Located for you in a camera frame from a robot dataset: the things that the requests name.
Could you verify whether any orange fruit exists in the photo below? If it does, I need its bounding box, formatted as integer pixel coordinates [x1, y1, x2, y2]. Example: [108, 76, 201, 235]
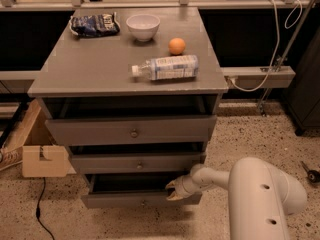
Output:
[168, 38, 186, 55]

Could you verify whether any grey top drawer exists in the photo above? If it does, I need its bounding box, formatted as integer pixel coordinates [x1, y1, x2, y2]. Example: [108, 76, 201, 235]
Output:
[46, 116, 217, 146]

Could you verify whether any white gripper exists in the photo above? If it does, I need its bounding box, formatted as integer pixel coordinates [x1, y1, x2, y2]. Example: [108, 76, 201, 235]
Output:
[165, 175, 201, 201]

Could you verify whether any cardboard box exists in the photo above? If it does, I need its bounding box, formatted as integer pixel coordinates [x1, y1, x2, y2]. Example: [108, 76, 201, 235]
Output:
[1, 100, 75, 177]

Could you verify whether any grey bottom drawer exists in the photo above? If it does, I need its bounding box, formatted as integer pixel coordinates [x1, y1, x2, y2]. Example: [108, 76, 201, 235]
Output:
[82, 171, 202, 208]

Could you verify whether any sneaker shoe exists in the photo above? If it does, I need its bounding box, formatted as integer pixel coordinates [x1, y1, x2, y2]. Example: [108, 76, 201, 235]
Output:
[0, 148, 22, 171]

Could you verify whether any dark cabinet at right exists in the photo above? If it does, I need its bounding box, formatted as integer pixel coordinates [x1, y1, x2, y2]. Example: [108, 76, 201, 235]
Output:
[283, 28, 320, 136]

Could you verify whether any black tool on floor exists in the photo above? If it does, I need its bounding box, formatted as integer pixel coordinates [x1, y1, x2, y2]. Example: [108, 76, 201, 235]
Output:
[301, 162, 320, 183]

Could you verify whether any grey metal railing beam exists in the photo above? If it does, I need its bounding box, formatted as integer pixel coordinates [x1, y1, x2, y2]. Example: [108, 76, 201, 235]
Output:
[221, 66, 295, 90]

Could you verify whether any grey middle drawer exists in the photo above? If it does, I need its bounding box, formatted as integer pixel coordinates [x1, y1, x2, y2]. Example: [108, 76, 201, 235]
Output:
[71, 152, 206, 174]

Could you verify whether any slanted metal pole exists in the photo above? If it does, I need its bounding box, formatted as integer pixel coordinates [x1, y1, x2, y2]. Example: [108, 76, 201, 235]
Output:
[257, 0, 316, 116]

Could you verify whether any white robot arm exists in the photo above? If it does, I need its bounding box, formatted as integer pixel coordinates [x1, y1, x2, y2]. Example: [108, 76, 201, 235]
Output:
[166, 157, 307, 240]

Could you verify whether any black floor cable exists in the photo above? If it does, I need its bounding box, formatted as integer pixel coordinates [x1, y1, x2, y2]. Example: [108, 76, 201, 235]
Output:
[35, 177, 56, 240]

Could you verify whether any white ceramic bowl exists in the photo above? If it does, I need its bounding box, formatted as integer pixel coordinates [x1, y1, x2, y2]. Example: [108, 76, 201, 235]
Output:
[126, 14, 160, 42]

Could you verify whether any clear plastic water bottle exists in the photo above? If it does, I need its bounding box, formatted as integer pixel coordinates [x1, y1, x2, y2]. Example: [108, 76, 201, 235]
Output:
[131, 55, 199, 81]

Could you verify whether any grey drawer cabinet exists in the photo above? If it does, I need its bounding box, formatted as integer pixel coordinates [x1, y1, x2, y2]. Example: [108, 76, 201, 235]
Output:
[27, 6, 230, 196]

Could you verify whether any blue chip bag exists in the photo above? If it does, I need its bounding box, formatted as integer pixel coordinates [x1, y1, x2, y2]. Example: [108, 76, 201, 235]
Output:
[69, 13, 120, 38]

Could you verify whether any grey drawer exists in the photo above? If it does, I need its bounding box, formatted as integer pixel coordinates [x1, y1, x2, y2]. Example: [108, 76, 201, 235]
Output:
[71, 152, 206, 174]
[82, 171, 202, 208]
[46, 116, 217, 146]

